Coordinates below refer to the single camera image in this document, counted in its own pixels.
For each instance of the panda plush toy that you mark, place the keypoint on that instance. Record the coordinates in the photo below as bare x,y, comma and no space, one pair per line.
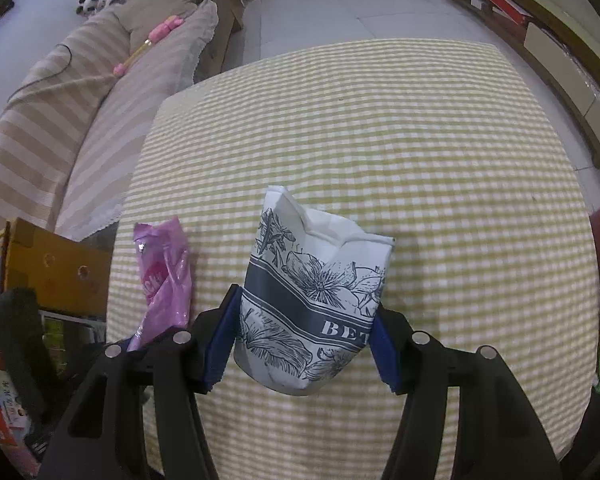
92,4

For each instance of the lilac plastic wrapper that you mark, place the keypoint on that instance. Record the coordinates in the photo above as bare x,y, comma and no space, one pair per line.
165,280

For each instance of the checked yellow tablecloth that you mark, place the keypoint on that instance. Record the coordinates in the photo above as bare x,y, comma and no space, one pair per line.
380,160

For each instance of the stack of colourful books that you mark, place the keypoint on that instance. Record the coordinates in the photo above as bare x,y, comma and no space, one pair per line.
2,410

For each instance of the red flat box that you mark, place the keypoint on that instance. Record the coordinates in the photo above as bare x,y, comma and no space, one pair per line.
505,2

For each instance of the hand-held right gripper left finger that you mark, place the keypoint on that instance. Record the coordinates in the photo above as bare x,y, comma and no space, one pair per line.
222,340

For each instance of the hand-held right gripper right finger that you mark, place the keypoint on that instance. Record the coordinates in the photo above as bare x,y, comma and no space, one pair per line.
382,355

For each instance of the wooden television cabinet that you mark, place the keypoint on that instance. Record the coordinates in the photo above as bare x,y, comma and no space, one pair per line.
555,67

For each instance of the brown cardboard box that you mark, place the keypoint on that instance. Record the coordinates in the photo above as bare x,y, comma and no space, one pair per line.
55,270

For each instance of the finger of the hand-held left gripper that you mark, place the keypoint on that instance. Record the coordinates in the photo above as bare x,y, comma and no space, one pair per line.
17,345

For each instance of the beige pillow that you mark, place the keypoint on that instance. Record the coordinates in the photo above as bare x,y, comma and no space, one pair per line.
155,5

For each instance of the pink toy stick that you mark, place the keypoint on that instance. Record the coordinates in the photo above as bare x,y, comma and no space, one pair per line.
167,25

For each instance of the striped beige sofa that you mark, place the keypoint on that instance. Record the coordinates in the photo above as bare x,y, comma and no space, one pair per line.
55,160

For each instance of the white floral paper bag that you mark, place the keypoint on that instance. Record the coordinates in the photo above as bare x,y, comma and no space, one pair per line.
310,310

